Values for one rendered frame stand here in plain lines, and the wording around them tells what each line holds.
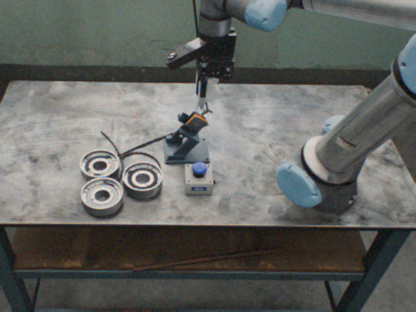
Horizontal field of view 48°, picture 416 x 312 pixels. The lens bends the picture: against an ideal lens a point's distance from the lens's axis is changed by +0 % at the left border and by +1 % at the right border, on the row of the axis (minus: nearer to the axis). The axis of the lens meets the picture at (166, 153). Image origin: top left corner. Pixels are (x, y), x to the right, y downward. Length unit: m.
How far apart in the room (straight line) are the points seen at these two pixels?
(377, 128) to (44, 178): 0.83
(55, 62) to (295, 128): 1.85
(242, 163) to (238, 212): 0.18
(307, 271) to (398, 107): 0.73
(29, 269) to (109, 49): 1.73
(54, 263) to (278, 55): 2.01
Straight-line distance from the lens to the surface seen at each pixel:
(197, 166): 1.20
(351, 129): 0.94
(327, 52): 3.04
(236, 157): 1.35
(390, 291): 2.21
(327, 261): 1.49
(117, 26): 2.80
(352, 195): 1.30
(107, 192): 1.21
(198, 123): 1.26
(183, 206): 1.21
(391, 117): 0.89
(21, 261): 1.46
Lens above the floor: 1.73
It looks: 44 degrees down
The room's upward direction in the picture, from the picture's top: 2 degrees clockwise
